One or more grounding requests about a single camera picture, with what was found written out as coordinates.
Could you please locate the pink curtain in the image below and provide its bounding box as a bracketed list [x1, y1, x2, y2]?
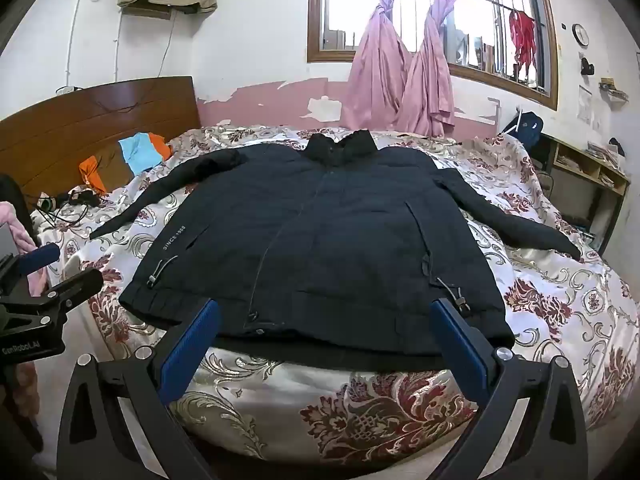
[341, 0, 416, 131]
[395, 0, 506, 138]

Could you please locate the floral bedspread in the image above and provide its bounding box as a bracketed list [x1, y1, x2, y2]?
[30, 122, 640, 466]

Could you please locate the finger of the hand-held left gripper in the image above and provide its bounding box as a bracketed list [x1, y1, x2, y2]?
[15, 242, 61, 276]
[47, 268, 104, 311]

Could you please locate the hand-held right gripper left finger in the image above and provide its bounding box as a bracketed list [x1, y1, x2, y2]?
[57, 299, 222, 480]

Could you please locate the wooden headboard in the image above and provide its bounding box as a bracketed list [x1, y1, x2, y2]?
[0, 76, 202, 211]

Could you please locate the red hanging garment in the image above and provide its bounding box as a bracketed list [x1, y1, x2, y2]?
[508, 10, 537, 78]

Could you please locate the white wall paper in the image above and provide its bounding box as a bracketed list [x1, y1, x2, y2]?
[577, 85, 594, 123]

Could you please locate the wooden framed window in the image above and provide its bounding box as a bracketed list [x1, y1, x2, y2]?
[306, 0, 559, 111]

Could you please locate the brown wall shelf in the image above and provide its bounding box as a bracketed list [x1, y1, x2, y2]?
[122, 2, 172, 21]

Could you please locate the blue backpack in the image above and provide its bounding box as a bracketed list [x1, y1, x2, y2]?
[501, 110, 544, 148]

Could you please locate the orange blue brown pillow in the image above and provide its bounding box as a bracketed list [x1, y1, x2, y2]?
[78, 132, 171, 196]

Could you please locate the black jacket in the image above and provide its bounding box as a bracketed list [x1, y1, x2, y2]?
[90, 130, 583, 358]

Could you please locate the small wall shelf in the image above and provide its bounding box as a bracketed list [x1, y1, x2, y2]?
[599, 77, 629, 103]

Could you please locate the dark cloth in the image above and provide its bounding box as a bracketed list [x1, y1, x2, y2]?
[0, 174, 38, 246]

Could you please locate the wooden shelf desk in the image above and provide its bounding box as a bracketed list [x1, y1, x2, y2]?
[537, 132, 632, 256]

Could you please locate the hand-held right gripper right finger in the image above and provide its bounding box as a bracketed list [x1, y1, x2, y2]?
[430, 297, 590, 480]

